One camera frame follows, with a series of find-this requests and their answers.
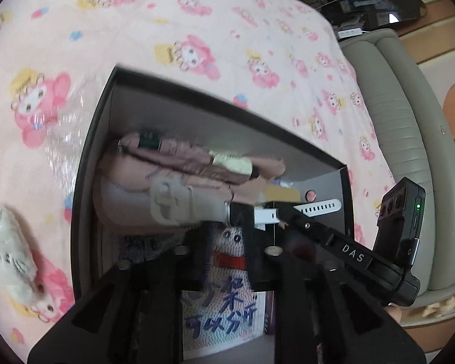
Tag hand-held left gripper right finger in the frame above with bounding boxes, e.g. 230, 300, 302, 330
246, 229, 427, 364

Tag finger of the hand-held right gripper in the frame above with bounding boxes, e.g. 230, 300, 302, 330
265, 201, 373, 272

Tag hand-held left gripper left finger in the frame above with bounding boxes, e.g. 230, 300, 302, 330
28, 223, 214, 364

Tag white strap smartwatch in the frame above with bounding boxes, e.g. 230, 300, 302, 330
150, 179, 342, 233

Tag black cardboard box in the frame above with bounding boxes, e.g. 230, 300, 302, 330
69, 66, 356, 364

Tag white knitted doll orange collar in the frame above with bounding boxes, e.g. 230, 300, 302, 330
208, 225, 251, 274

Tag yellow card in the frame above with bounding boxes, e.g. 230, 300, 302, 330
265, 183, 301, 202

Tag pale yellow tube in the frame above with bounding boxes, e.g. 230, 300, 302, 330
208, 150, 261, 179

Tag beige plush toy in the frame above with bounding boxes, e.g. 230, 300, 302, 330
421, 295, 455, 318

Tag grey leather sofa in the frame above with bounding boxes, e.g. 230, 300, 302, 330
340, 29, 455, 327

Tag small green box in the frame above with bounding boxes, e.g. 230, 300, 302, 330
138, 131, 164, 151

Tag clear bubble wrap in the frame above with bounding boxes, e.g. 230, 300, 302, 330
38, 79, 103, 186

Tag white power strip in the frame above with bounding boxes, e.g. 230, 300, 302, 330
337, 28, 365, 41

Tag white plush toy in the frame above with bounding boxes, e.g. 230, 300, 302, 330
0, 196, 45, 306

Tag dark glass table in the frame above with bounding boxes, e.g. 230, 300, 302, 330
314, 0, 428, 32

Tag pink cartoon printed blanket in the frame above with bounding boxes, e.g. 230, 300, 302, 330
0, 0, 399, 353

